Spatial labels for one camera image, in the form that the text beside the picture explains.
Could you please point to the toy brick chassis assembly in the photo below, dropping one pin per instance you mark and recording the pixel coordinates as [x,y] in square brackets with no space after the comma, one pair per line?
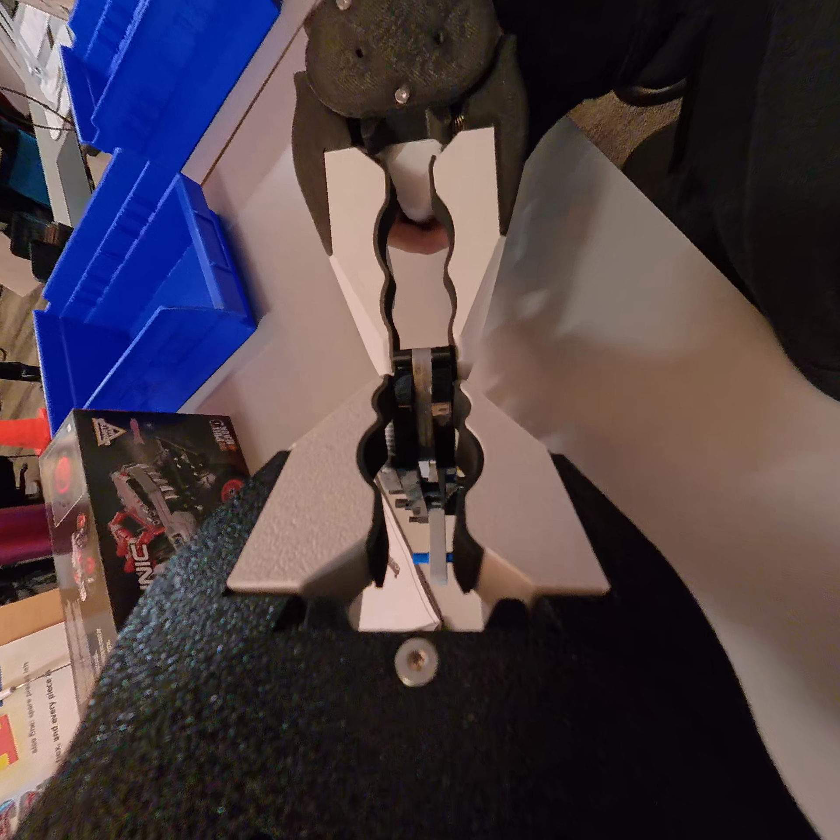
[423,394]

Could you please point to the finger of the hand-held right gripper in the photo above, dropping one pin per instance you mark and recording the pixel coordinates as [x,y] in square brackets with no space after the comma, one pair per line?
[351,210]
[469,210]

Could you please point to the toy truck set box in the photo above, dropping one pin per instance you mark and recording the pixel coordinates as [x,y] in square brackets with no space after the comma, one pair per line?
[131,499]

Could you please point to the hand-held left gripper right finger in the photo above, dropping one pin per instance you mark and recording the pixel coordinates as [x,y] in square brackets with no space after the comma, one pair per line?
[531,525]

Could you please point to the person's right hand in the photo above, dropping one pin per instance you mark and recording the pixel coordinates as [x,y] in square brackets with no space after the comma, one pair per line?
[417,237]

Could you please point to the white cabinet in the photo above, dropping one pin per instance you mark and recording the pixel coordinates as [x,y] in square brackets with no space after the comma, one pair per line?
[62,164]

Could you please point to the brown cardboard board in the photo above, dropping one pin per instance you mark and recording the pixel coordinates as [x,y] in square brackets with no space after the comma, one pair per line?
[26,617]

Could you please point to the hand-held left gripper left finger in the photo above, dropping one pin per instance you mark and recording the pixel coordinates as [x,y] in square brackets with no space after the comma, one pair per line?
[302,518]

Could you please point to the printed paper sheet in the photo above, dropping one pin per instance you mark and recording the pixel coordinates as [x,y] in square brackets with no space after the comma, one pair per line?
[33,722]

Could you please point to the person's dark clothing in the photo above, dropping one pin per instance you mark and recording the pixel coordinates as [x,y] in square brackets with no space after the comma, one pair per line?
[754,164]

